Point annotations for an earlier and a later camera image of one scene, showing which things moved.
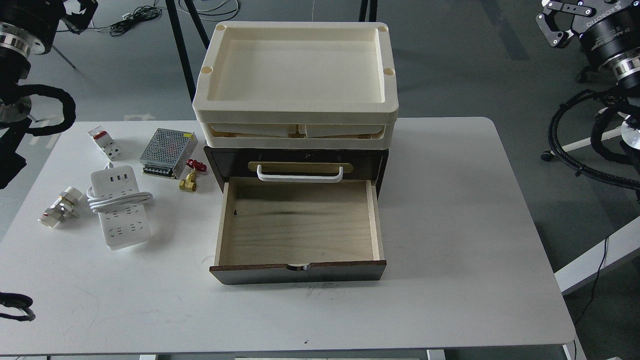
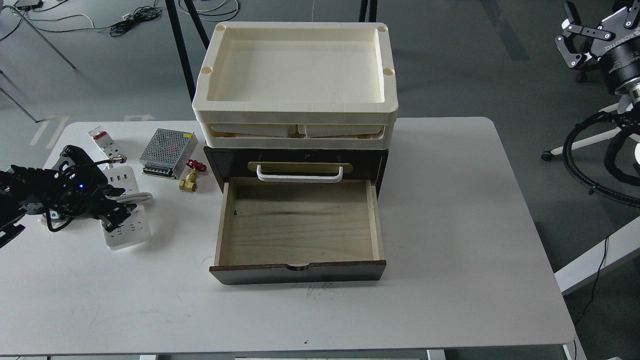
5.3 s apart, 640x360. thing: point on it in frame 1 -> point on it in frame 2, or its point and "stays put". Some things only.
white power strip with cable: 115,194 stays put
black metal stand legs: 179,42 stays put
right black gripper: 585,12 -> 616,47
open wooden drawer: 283,231 stays put
